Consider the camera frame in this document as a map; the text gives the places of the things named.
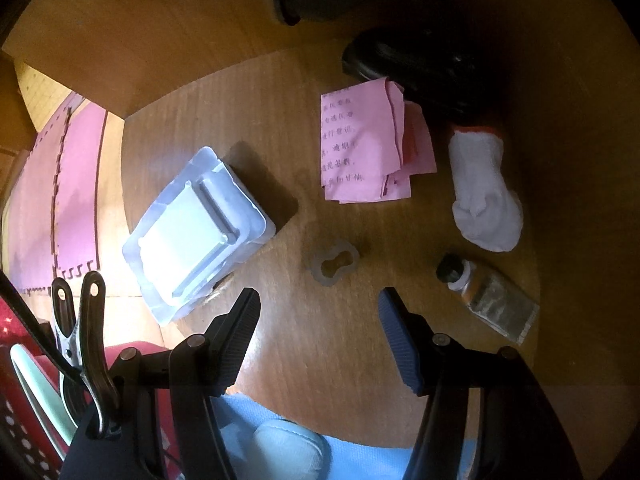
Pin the clear plastic blister package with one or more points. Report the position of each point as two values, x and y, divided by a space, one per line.
190 230

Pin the large dusty pink foam mat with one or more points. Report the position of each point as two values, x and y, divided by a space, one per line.
35 210

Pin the metallic tube black cap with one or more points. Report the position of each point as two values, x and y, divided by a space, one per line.
500 307

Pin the red bucket with green rim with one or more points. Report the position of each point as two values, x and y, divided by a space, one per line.
35 395

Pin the red patterned blanket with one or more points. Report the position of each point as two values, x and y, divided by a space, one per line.
15 320

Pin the metal spring clamp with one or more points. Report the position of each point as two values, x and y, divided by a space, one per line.
95 360

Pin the black glossy object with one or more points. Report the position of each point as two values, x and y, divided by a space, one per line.
415 65

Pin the yellow patterned foam mat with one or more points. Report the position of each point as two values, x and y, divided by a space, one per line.
40 90

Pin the brown polka dot blanket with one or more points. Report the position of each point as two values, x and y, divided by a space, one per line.
25 440

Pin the light blue slipper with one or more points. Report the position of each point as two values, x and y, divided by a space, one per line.
290 452

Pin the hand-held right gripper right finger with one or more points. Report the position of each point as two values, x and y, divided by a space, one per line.
397 340

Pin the mauve foam mat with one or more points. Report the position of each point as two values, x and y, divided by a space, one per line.
80 195

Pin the pink paper sheet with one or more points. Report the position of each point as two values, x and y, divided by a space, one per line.
355 150

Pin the white sock orange cuff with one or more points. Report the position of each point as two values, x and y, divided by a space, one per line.
480 195

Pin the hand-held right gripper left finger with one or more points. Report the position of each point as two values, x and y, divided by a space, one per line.
240 335

